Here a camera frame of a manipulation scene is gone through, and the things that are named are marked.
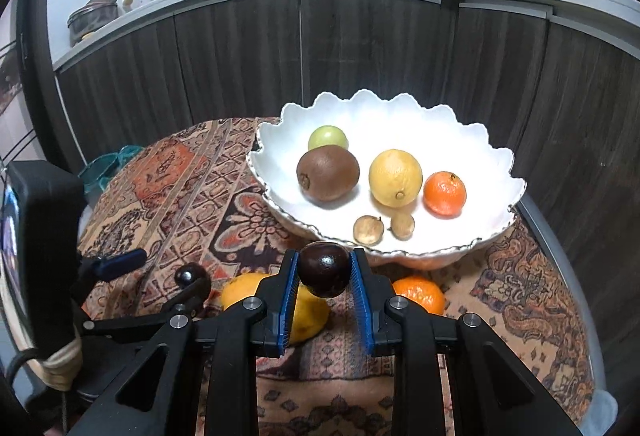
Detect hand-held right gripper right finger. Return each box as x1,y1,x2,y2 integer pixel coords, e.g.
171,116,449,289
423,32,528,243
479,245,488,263
350,247,583,436

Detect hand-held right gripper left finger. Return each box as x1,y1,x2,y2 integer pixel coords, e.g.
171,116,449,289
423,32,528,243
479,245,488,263
65,248,302,436

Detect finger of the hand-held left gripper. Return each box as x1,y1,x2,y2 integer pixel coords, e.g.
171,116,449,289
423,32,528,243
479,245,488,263
75,249,148,301
82,273,213,339

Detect dark plum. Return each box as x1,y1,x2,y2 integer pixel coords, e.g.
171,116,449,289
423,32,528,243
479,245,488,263
174,264,210,289
298,242,352,299

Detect yellow lemon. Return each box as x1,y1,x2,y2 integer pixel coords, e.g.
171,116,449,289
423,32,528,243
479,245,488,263
369,149,424,208

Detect brown kiwi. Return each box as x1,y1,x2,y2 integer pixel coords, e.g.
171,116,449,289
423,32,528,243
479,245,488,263
296,146,361,203

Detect orange tangerine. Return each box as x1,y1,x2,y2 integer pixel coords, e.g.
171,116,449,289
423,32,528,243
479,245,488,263
391,277,446,315
423,171,467,217

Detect white scalloped bowl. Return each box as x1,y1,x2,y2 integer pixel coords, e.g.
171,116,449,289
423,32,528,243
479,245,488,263
245,89,527,271

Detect yellow mango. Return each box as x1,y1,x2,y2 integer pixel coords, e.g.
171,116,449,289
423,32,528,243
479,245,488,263
220,272,332,345

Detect bin with teal bag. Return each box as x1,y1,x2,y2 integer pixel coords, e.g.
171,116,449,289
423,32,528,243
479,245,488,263
80,155,123,205
116,145,147,167

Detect patterned tablecloth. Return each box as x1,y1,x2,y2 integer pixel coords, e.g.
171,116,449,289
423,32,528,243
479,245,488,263
75,116,596,436

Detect glass sliding door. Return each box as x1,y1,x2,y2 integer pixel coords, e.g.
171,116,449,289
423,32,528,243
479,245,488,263
0,6,41,167

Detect large metal pot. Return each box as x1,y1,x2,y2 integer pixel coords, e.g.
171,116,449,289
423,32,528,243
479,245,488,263
66,0,122,47

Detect dark wood kitchen cabinets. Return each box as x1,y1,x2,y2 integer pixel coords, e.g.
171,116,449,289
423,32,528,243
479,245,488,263
52,0,640,367

